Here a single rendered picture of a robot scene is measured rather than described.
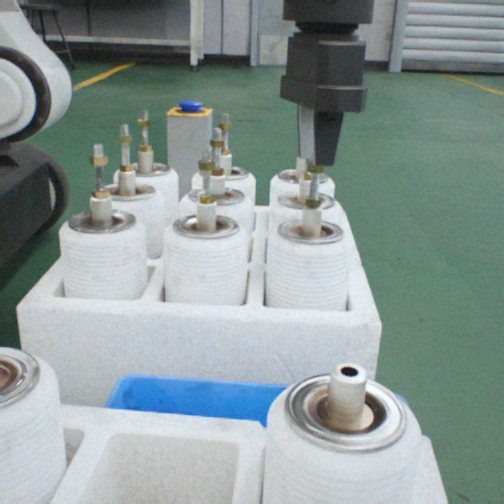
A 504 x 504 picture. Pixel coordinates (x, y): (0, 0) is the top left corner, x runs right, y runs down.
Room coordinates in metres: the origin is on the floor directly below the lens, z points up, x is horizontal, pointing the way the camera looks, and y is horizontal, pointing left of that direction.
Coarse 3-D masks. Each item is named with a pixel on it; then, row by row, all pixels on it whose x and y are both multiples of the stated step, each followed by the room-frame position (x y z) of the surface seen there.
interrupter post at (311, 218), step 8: (304, 208) 0.62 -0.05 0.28; (320, 208) 0.62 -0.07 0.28; (304, 216) 0.62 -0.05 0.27; (312, 216) 0.62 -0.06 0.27; (320, 216) 0.62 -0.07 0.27; (304, 224) 0.62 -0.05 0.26; (312, 224) 0.62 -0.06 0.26; (320, 224) 0.62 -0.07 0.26; (304, 232) 0.62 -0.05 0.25; (312, 232) 0.62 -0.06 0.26; (320, 232) 0.63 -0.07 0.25
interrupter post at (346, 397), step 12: (336, 372) 0.30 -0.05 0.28; (348, 372) 0.31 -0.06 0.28; (360, 372) 0.30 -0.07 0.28; (336, 384) 0.30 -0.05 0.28; (348, 384) 0.29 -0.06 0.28; (360, 384) 0.30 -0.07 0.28; (336, 396) 0.30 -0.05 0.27; (348, 396) 0.29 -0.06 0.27; (360, 396) 0.30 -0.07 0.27; (336, 408) 0.30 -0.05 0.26; (348, 408) 0.29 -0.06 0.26; (360, 408) 0.30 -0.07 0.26; (336, 420) 0.30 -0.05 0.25; (348, 420) 0.29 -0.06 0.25
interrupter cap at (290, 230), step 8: (280, 224) 0.64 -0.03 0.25; (288, 224) 0.64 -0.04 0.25; (296, 224) 0.65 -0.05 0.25; (328, 224) 0.65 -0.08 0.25; (280, 232) 0.61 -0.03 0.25; (288, 232) 0.62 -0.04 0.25; (296, 232) 0.63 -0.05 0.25; (328, 232) 0.62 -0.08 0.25; (336, 232) 0.62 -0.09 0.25; (344, 232) 0.62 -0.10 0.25; (288, 240) 0.60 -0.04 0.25; (296, 240) 0.59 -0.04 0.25; (304, 240) 0.59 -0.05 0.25; (312, 240) 0.59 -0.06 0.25; (320, 240) 0.59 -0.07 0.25; (328, 240) 0.59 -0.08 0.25; (336, 240) 0.60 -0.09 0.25
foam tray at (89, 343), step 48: (48, 288) 0.60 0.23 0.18; (48, 336) 0.56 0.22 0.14; (96, 336) 0.56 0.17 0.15; (144, 336) 0.55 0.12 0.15; (192, 336) 0.55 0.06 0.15; (240, 336) 0.55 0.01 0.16; (288, 336) 0.55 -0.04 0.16; (336, 336) 0.55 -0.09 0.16; (96, 384) 0.56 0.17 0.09; (288, 384) 0.55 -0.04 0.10
